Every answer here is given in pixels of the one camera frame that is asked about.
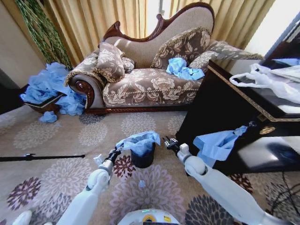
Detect crumpled blue bags heap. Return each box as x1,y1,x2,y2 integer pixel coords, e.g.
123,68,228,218
165,57,205,81

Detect green hanging plant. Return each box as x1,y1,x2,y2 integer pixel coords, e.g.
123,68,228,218
15,0,73,70

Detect beige pleated curtain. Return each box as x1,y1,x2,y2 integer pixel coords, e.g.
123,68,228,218
0,0,276,68

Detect dark furniture piece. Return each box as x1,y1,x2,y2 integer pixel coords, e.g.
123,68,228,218
0,68,30,115

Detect black cables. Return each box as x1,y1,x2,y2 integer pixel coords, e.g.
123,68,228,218
267,172,300,215

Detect black cabinet with gold trim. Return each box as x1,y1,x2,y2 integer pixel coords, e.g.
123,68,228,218
175,59,300,175

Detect pile of blue bags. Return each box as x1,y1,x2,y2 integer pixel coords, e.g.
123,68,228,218
20,62,87,116

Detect small floral cushion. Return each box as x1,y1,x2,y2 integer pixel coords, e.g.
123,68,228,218
188,50,220,70

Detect small dark wooden stool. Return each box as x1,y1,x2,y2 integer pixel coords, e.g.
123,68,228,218
23,92,68,114

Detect crumpled blue bag ball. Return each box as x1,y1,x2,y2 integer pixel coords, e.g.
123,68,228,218
38,111,58,124

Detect floral square pillow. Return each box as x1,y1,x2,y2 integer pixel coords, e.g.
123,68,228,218
93,42,126,83

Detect floral patterned carpet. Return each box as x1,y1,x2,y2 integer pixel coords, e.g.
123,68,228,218
0,104,300,225

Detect small black trash bin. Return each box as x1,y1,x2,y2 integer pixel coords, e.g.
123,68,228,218
130,142,157,169

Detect white plastic bag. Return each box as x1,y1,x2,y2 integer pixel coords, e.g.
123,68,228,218
229,63,300,105

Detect black pole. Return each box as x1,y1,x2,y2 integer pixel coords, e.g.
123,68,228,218
0,153,86,163

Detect small floral bolster pillow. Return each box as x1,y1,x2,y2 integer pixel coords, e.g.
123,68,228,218
121,56,135,73

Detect blue bag hanging from handle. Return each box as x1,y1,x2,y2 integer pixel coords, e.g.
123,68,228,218
192,125,249,167

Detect dark flat screen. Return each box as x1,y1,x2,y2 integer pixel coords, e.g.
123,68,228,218
263,10,300,68

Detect white robot front shell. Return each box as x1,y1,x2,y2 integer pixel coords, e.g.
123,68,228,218
117,209,181,225

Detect floral upholstered chaise sofa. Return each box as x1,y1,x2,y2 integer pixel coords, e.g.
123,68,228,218
64,1,264,115

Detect blue garbage bag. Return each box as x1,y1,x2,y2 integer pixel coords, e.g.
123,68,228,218
116,131,161,156

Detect large fringed floral cushion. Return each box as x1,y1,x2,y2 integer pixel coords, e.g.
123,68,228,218
150,26,212,70

